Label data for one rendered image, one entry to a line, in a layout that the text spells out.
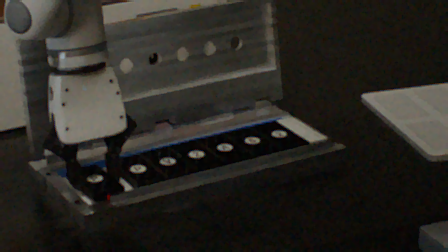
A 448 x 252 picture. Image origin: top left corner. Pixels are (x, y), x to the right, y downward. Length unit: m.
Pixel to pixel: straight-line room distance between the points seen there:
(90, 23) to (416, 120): 0.61
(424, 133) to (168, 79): 0.42
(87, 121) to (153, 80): 0.22
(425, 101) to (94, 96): 0.65
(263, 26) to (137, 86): 0.24
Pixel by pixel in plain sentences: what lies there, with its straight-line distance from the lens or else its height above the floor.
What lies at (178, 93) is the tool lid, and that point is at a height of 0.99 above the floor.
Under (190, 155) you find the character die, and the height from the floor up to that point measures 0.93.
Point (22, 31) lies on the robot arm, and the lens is 1.52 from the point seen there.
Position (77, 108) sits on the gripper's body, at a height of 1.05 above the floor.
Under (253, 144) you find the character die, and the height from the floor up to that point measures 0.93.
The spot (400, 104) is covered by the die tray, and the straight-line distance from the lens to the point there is 1.98.
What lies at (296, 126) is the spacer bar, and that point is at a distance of 1.83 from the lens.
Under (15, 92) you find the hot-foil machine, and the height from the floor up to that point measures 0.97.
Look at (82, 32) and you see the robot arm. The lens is 1.57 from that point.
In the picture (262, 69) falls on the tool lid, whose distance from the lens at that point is 1.89.
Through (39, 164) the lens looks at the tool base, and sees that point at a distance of 1.75.
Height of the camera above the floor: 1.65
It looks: 21 degrees down
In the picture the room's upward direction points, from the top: 1 degrees counter-clockwise
